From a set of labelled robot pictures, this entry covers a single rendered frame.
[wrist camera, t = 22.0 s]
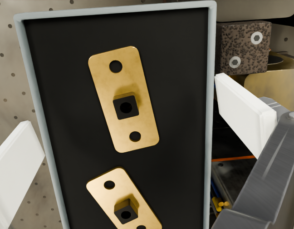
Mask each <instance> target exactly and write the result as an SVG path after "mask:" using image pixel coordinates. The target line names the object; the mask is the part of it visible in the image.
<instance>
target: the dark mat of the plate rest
mask: <svg viewBox="0 0 294 229"><path fill-rule="evenodd" d="M24 26H25V30H26V34H27V39H28V43H29V48H30V52H31V57H32V61H33V65H34V70H35V75H36V79H37V83H38V88H39V93H40V97H41V101H42V106H43V110H44V115H45V119H46V124H47V128H48V132H49V137H50V142H51V146H52V150H53V154H54V160H55V164H56V168H57V172H58V176H59V182H60V186H61V190H62V194H63V199H64V204H65V208H66V212H67V217H68V221H69V226H70V229H118V228H117V227H116V226H115V224H114V223H113V222H112V220H111V219H110V218H109V217H108V215H107V214H106V213H105V212H104V210H103V209H102V207H101V206H100V205H99V204H98V202H97V201H96V200H95V198H94V197H93V196H92V195H91V193H90V192H89V191H88V189H87V187H86V186H87V182H88V181H89V180H91V179H93V178H95V177H97V176H99V175H101V174H103V173H105V172H107V171H109V170H111V169H113V168H115V167H118V166H121V167H123V168H124V169H125V170H126V172H127V173H128V175H129V176H130V178H131V179H132V181H133V182H134V184H135V185H136V187H137V188H138V189H139V191H140V192H141V194H142V195H143V197H144V199H145V200H146V201H147V203H148V204H149V206H150V207H151V209H152V210H153V212H154V213H155V215H156V216H157V218H158V219H159V221H160V222H161V224H162V229H203V208H204V170H205V131H206V75H207V37H208V7H200V8H186V9H173V10H154V11H140V12H127V13H114V14H100V15H82V16H68V17H55V18H42V19H28V20H24ZM127 46H134V47H136V48H137V50H138V52H139V56H140V60H141V64H142V69H143V72H144V77H145V81H146V84H147V90H148V93H149V98H150V102H151V105H152V110H153V114H154V119H155V122H156V126H157V131H158V135H159V141H158V143H157V144H156V145H152V146H148V147H145V148H140V149H136V150H131V151H128V152H124V153H120V152H118V151H116V149H115V147H114V144H113V140H112V137H111V134H110V131H109V128H108V124H107V122H106V119H105V115H104V112H103V109H102V106H101V103H100V100H99V97H98V93H97V90H96V87H95V84H94V81H93V78H92V74H91V71H90V68H89V65H88V60H89V58H90V57H91V56H92V55H95V54H99V53H102V52H106V51H111V50H115V49H119V48H123V47H127Z"/></svg>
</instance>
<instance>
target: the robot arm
mask: <svg viewBox="0 0 294 229"><path fill-rule="evenodd" d="M215 84H216V93H217V100H218V107H219V114H220V115H221V116H222V117H223V119H224V120H225V121H226V122H227V124H228V125H229V126H230V127H231V128H232V129H233V130H234V132H235V133H236V134H237V135H238V137H239V138H240V139H241V140H242V141H243V143H244V144H245V145H246V146H247V148H248V149H249V150H250V151H251V152H252V154H253V155H254V156H255V157H256V159H257V161H256V163H255V165H254V167H253V169H252V171H251V173H250V175H249V177H248V178H247V180H246V182H245V184H244V186H243V188H242V190H241V192H240V193H239V195H238V197H237V199H236V201H235V203H234V205H233V207H232V208H231V209H227V208H224V209H222V211H221V212H220V213H219V215H218V217H217V219H216V220H215V222H214V224H213V226H212V228H211V229H294V111H289V110H288V109H286V108H285V107H283V106H282V105H280V104H279V103H277V102H276V101H275V100H273V99H271V98H267V97H260V98H257V97H256V96H254V95H253V94H252V93H250V92H249V91H248V90H246V89H245V88H244V87H242V86H241V85H240V84H238V83H237V82H235V81H234V80H233V79H232V78H230V77H229V76H227V75H226V74H224V73H220V74H216V76H215ZM44 157H45V154H44V151H43V149H42V147H41V144H40V142H39V140H38V138H37V135H36V133H35V131H34V128H33V126H32V124H31V122H29V121H28V120H27V121H23V122H20V123H19V125H18V126H17V127H16V128H15V129H14V131H13V132H12V133H11V134H10V135H9V137H8V138H7V139H6V140H5V141H4V142H3V144H2V145H1V146H0V229H8V227H9V225H10V224H11V222H12V220H13V218H14V216H15V214H16V212H17V210H18V208H19V206H20V204H21V202H22V200H23V198H24V196H25V194H26V192H27V190H28V188H29V186H30V184H31V183H32V181H33V179H34V177H35V175H36V173H37V171H38V169H39V167H40V165H41V163H42V161H43V159H44Z"/></svg>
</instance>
